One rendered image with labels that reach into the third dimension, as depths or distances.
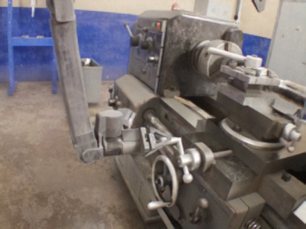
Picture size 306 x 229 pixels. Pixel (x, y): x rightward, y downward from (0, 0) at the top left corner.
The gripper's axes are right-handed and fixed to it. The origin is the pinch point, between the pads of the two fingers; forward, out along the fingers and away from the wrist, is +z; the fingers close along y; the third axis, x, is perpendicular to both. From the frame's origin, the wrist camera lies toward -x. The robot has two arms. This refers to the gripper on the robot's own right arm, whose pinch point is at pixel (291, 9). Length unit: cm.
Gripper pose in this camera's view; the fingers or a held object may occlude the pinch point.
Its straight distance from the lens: 33.9
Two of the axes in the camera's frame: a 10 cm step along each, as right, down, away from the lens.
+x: -7.9, 5.5, -2.7
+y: -5.2, -3.9, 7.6
